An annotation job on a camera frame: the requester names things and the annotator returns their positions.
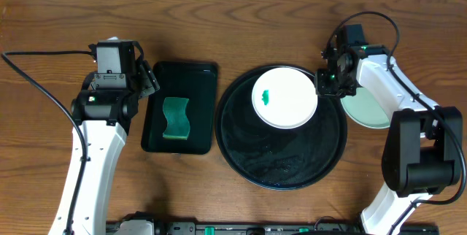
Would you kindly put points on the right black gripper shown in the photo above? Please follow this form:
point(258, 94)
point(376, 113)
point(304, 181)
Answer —
point(322, 87)

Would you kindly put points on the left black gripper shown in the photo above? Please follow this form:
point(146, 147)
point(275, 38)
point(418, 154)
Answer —
point(147, 78)

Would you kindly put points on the pale green plate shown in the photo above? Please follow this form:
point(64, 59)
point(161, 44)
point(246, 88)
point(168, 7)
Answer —
point(365, 110)

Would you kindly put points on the white plate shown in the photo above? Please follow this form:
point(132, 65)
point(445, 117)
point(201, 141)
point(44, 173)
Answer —
point(284, 98)

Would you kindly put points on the green wavy sponge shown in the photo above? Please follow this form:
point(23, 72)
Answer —
point(177, 123)

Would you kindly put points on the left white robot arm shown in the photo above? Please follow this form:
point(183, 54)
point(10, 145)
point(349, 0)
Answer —
point(102, 114)

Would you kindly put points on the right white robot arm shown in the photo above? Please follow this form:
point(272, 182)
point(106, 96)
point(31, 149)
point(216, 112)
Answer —
point(423, 152)

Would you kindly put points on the dark green rectangular tray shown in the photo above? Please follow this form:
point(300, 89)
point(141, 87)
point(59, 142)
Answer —
point(192, 80)

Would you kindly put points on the round black tray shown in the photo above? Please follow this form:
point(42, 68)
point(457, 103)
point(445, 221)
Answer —
point(273, 158)

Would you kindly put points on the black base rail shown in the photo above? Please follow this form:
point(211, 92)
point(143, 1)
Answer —
point(144, 223)

